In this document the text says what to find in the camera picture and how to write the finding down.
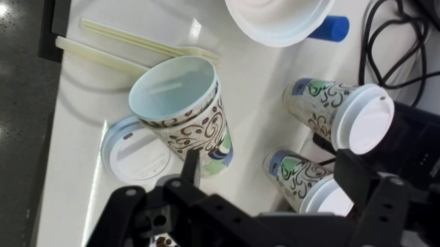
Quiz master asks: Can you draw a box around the white plastic cup lid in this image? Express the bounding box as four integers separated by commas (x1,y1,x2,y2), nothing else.
99,114,176,187

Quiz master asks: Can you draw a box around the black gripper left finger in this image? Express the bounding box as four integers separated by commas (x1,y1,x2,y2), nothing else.
85,147,217,247

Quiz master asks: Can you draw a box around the patterned paper cup without lid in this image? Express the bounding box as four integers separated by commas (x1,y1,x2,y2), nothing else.
127,55,235,179

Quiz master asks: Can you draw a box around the white bowl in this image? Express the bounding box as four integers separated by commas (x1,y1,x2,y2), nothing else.
223,0,337,50

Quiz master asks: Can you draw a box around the black scale cable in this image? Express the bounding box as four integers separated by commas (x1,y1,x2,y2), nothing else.
359,0,440,109

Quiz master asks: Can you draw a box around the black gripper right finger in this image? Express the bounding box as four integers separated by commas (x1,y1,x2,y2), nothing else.
333,147,415,247

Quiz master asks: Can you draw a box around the cream plastic spoon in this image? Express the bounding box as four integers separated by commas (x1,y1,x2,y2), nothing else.
54,35,151,79

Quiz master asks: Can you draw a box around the patterned paper cup with lid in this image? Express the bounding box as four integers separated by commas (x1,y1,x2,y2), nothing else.
263,149,358,219
281,77,396,157

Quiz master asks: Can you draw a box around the cream plastic fork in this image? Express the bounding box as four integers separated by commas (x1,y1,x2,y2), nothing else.
78,17,221,66

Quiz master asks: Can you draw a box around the blue plastic cylinder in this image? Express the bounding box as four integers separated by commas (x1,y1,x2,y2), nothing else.
308,15,351,44

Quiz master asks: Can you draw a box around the dark wood cabinet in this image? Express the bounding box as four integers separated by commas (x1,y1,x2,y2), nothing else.
37,0,72,64

